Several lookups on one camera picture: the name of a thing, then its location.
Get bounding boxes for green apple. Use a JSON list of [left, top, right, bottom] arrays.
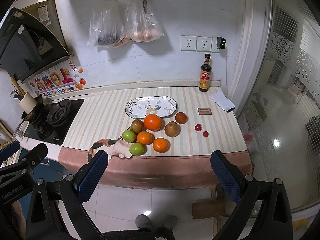
[[122, 129, 136, 143], [129, 142, 145, 156]]

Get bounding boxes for small orange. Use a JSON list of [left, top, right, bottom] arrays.
[[152, 138, 169, 153], [137, 131, 153, 145]]

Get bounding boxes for brown-red apple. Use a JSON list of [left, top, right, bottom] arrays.
[[130, 119, 144, 134], [164, 121, 180, 138]]

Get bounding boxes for large orange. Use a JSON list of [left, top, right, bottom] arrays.
[[143, 114, 163, 131]]

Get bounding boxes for floral oval ceramic plate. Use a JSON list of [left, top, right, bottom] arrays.
[[125, 96, 178, 119]]

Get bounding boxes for dark orange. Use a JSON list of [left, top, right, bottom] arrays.
[[175, 112, 188, 124]]

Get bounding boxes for black gas stove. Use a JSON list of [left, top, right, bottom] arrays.
[[24, 99, 84, 145]]

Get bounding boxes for utensil holder with tools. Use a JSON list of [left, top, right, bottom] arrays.
[[9, 76, 44, 123]]

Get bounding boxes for wooden board on floor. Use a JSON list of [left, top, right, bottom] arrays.
[[191, 200, 225, 220]]

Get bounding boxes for grey slipper left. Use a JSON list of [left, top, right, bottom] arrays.
[[135, 214, 153, 230]]

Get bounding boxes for grey slipper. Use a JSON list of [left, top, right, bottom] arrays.
[[135, 214, 153, 230], [162, 215, 178, 231]]

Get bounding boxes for grey slipper right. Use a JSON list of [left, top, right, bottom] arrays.
[[162, 215, 178, 231]]

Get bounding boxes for striped cat-print tablecloth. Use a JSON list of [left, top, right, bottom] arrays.
[[57, 87, 252, 189]]

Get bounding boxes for black range hood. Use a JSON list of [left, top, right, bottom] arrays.
[[1, 0, 71, 82]]

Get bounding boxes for small brown card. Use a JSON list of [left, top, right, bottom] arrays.
[[198, 108, 212, 115]]

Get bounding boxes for folded white cloth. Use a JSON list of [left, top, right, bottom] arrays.
[[210, 91, 235, 113]]

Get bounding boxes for clear bag dark contents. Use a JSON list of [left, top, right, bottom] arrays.
[[87, 0, 125, 48]]

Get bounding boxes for dark soy sauce bottle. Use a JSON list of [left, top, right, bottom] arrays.
[[199, 54, 212, 92]]

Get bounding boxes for clear bag of eggs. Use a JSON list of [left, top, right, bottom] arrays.
[[125, 0, 164, 42]]

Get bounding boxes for black plug adapter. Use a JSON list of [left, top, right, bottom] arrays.
[[216, 36, 226, 50]]

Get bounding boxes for colourful wall sticker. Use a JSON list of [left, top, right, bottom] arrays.
[[27, 57, 89, 98]]

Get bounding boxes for white wall socket left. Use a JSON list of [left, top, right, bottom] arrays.
[[180, 35, 197, 51]]

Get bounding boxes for white wall socket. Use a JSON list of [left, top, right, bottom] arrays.
[[196, 36, 212, 52], [180, 35, 197, 51]]

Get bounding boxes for white wall socket middle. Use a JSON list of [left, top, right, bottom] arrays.
[[196, 36, 212, 52]]

